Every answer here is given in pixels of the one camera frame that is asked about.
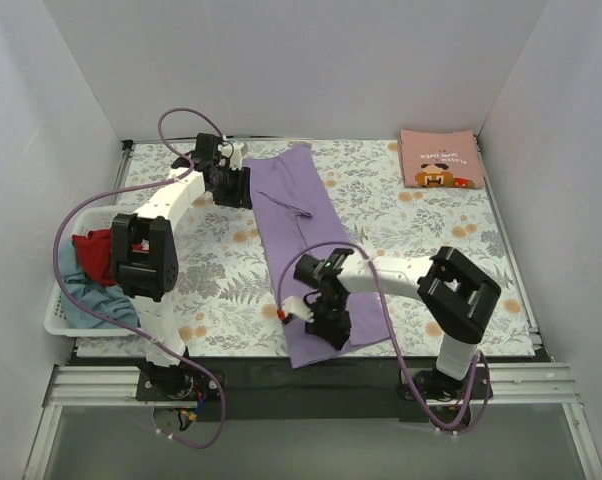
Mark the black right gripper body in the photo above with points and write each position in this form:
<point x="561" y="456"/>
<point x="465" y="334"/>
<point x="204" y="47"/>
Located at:
<point x="331" y="322"/>

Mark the purple t shirt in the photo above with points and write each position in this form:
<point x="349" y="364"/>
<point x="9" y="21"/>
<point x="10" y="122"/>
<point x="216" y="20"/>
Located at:
<point x="293" y="210"/>

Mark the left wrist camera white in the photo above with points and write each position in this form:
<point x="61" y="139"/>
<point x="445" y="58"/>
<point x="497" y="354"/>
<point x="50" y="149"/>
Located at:
<point x="232" y="154"/>

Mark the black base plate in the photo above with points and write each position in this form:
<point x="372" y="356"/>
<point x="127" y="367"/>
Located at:
<point x="270" y="389"/>

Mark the white plastic laundry basket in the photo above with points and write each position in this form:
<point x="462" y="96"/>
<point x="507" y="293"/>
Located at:
<point x="55" y="321"/>

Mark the blue t shirt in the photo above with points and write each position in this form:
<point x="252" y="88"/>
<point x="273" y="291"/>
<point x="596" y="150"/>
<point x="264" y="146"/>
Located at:
<point x="107" y="301"/>

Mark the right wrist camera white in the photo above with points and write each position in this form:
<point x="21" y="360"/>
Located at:
<point x="295" y="307"/>

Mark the red t shirt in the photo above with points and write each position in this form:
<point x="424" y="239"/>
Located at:
<point x="94" y="251"/>

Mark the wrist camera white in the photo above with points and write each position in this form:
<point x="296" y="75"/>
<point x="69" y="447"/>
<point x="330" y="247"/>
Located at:
<point x="232" y="154"/>
<point x="295" y="307"/>

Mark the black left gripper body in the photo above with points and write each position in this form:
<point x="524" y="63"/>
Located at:
<point x="236" y="189"/>

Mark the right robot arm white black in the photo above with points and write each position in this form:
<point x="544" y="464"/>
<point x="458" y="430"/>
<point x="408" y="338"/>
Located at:
<point x="459" y="295"/>

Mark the aluminium frame rail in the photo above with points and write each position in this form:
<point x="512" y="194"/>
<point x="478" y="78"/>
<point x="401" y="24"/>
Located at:
<point x="112" y="382"/>

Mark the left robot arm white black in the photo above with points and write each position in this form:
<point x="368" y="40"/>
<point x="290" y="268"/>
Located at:
<point x="144" y="260"/>

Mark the floral tablecloth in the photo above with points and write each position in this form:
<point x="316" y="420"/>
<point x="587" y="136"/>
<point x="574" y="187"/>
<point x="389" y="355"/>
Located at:
<point x="223" y="299"/>

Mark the folded pink printed t shirt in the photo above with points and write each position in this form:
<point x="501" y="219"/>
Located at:
<point x="440" y="160"/>

